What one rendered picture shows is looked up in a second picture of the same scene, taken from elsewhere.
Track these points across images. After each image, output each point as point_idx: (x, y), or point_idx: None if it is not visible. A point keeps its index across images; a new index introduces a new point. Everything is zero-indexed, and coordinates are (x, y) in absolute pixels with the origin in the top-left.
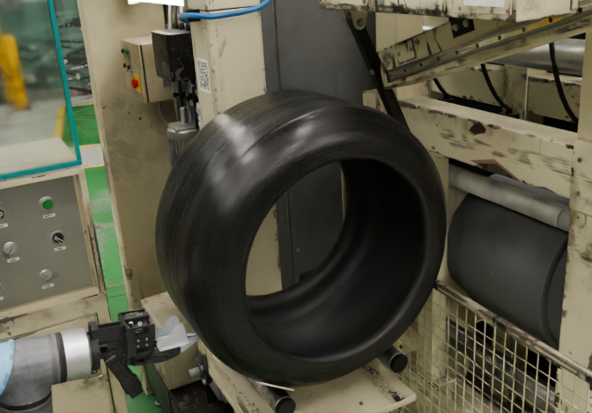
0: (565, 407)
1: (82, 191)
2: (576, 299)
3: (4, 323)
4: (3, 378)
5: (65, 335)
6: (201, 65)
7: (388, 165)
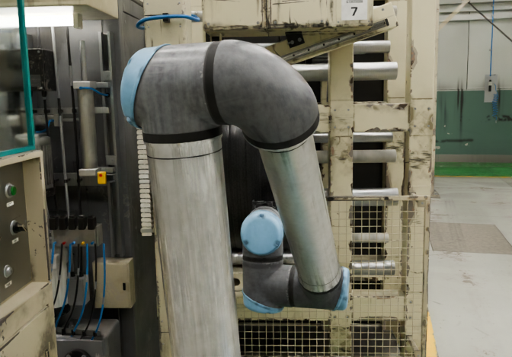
0: (337, 246)
1: (42, 174)
2: (338, 183)
3: (1, 326)
4: (282, 228)
5: (267, 207)
6: None
7: None
